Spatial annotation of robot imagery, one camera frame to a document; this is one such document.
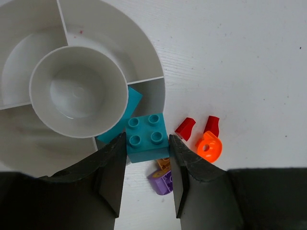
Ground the brown lego plate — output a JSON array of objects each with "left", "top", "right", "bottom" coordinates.
[{"left": 156, "top": 158, "right": 170, "bottom": 170}]

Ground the red small slope lego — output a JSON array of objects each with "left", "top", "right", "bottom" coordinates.
[{"left": 175, "top": 117, "right": 196, "bottom": 141}]

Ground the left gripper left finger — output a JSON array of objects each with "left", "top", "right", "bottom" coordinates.
[{"left": 0, "top": 133, "right": 127, "bottom": 230}]

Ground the teal square lego brick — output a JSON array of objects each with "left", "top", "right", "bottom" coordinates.
[{"left": 125, "top": 113, "right": 169, "bottom": 163}]

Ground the white divided round container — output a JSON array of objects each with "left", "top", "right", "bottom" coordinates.
[{"left": 0, "top": 0, "right": 165, "bottom": 177}]

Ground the purple butterfly lego brick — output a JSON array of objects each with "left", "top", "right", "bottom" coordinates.
[{"left": 147, "top": 167, "right": 173, "bottom": 196}]

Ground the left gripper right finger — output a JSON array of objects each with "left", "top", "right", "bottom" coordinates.
[{"left": 169, "top": 135, "right": 307, "bottom": 230}]

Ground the orange round lego rear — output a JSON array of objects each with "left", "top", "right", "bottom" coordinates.
[{"left": 195, "top": 131, "right": 223, "bottom": 163}]

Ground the teal lego piece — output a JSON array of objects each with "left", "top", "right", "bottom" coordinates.
[{"left": 97, "top": 86, "right": 142, "bottom": 143}]

